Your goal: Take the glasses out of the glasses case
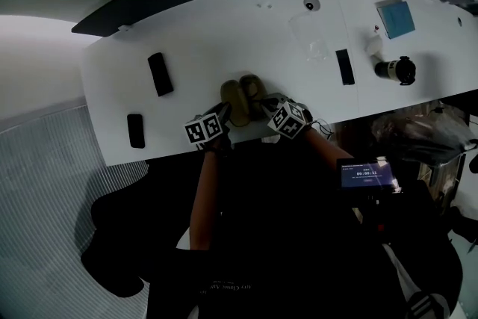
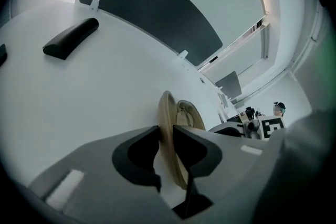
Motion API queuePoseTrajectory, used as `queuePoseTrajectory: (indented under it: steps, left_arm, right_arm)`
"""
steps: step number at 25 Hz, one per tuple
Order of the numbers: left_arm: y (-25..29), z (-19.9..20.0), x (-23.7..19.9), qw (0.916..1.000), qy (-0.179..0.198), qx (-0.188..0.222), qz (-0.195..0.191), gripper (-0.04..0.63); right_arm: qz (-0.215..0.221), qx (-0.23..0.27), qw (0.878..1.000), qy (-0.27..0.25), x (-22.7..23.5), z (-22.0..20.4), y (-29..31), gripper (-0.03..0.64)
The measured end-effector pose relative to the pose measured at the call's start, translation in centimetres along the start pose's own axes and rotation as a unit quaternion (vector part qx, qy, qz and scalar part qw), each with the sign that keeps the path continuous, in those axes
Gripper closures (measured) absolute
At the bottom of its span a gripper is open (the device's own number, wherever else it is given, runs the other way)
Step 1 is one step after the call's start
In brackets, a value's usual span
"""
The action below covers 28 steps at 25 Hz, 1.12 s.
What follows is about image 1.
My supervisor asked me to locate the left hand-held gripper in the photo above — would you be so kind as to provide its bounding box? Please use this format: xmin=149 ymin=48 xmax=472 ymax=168
xmin=184 ymin=102 xmax=233 ymax=152

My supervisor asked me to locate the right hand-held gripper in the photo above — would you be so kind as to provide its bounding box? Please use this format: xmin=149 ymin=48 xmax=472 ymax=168
xmin=257 ymin=93 xmax=314 ymax=140

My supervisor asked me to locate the olive glasses case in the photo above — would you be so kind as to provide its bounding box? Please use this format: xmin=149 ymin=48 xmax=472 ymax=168
xmin=220 ymin=73 xmax=267 ymax=126

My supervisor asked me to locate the person's right forearm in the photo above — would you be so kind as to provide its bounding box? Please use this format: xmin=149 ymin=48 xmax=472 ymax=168
xmin=301 ymin=127 xmax=355 ymax=166

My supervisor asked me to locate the person's left forearm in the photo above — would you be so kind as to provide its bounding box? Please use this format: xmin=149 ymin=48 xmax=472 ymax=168
xmin=187 ymin=147 xmax=226 ymax=252

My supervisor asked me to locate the large black flat phone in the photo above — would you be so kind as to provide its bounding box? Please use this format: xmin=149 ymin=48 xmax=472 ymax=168
xmin=146 ymin=52 xmax=174 ymax=98

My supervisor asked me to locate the clear plastic bag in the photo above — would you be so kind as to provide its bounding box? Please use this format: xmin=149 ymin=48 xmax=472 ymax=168
xmin=288 ymin=12 xmax=331 ymax=62

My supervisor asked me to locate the small black flat phone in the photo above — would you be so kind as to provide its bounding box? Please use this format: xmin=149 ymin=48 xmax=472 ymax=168
xmin=126 ymin=113 xmax=146 ymax=149

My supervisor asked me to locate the narrow black flat device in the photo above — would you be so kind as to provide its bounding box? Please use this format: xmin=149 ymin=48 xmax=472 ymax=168
xmin=335 ymin=49 xmax=356 ymax=87

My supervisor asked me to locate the small screen device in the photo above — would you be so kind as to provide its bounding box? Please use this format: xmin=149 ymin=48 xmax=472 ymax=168
xmin=336 ymin=158 xmax=403 ymax=194

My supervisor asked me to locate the person's black clothing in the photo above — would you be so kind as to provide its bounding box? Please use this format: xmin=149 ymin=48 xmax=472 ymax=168
xmin=79 ymin=136 xmax=465 ymax=319

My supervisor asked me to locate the black cylindrical flask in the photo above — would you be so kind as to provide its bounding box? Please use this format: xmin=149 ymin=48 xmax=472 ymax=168
xmin=373 ymin=55 xmax=418 ymax=87

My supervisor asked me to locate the blue box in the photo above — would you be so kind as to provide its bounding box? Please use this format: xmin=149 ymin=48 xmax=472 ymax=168
xmin=374 ymin=0 xmax=417 ymax=40

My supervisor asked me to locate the crumpled translucent plastic bag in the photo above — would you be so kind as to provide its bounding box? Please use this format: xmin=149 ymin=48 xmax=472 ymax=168
xmin=370 ymin=108 xmax=478 ymax=166

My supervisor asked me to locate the thin black cable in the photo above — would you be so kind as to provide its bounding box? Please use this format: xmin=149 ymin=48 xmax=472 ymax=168
xmin=310 ymin=117 xmax=335 ymax=140

